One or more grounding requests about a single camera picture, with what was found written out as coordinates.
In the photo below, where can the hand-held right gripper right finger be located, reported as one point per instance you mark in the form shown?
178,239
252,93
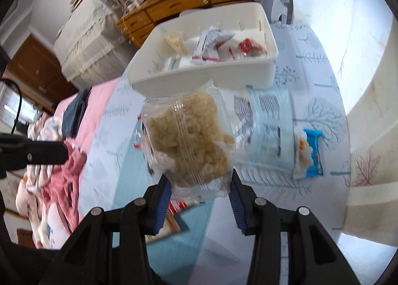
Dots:
238,207

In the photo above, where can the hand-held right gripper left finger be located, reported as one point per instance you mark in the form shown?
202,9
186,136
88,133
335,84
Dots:
161,213

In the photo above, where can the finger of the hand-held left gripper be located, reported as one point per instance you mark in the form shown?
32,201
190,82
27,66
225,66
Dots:
37,152

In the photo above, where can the round rice puff packet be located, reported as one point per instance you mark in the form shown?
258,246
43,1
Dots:
186,142

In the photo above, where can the large white blue packet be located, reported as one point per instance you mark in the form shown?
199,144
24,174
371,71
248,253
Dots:
270,129

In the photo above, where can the small blue snack packet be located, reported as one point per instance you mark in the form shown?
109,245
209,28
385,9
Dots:
312,154

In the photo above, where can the white plastic bin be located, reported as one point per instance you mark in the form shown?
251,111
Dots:
202,76

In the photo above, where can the white printed snack packet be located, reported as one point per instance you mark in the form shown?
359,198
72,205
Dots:
211,47

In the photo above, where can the floral plush blanket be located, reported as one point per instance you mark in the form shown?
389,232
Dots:
53,185

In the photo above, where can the dark blue jeans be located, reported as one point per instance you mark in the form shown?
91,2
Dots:
73,114

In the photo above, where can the pink blanket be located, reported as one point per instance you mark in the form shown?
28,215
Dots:
93,107

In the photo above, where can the brown wooden door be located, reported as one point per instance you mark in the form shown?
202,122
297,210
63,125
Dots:
34,70

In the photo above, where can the tree print tablecloth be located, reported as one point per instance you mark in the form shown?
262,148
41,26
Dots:
311,110

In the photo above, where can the lace cloth covered cabinet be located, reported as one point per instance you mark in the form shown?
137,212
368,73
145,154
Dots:
87,42

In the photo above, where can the floral leaf curtain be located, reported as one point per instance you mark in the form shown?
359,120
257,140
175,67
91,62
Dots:
357,54

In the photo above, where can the wooden desk with drawers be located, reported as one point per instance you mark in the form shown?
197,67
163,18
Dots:
174,5

